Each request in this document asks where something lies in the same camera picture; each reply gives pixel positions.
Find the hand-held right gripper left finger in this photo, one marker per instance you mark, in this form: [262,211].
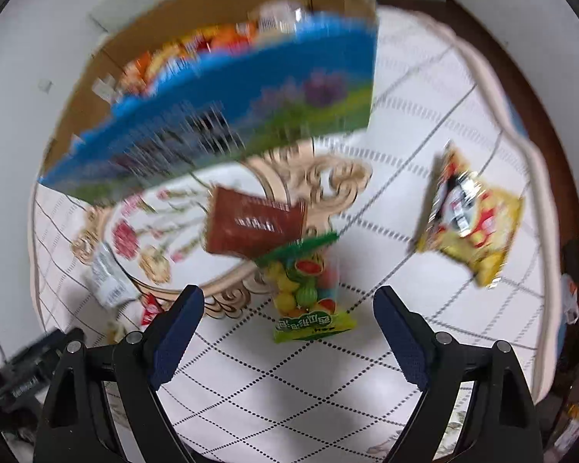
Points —
[178,342]

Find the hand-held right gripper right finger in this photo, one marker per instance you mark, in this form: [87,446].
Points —
[401,342]

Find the green fruit candy packet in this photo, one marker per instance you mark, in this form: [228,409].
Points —
[309,294]

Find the blue printed cardboard box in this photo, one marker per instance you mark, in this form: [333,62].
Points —
[231,106]

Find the orange panda snack packet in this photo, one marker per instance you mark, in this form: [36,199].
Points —
[135,75]

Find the large instant noodle packet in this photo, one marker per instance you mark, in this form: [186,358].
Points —
[166,58]

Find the plain orange snack packet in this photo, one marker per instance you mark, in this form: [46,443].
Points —
[224,34]

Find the clear white pastry packet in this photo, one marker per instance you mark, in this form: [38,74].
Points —
[277,14]

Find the red snack packet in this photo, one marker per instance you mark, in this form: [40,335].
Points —
[152,311]

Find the silver grey snack packet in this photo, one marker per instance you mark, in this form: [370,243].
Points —
[106,277]

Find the yellow panda snack packet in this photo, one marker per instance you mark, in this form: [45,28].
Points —
[468,222]

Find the brown snack packet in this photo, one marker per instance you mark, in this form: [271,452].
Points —
[251,224]

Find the white plastic bag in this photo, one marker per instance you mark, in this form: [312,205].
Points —
[573,299]

